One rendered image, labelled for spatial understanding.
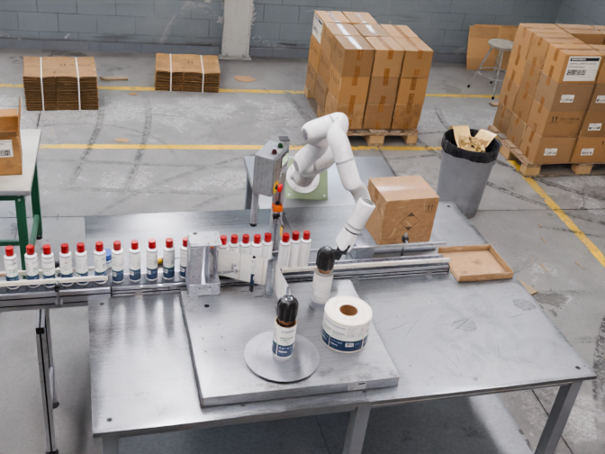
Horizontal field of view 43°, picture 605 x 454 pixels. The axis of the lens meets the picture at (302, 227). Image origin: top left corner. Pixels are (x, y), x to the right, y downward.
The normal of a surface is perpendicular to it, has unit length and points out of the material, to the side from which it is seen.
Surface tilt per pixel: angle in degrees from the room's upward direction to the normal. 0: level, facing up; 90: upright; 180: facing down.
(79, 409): 0
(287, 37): 90
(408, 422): 1
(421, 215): 90
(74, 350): 0
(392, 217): 90
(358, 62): 90
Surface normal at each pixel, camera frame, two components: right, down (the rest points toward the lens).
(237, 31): 0.20, 0.53
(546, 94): -0.96, 0.04
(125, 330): 0.11, -0.85
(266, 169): -0.34, 0.46
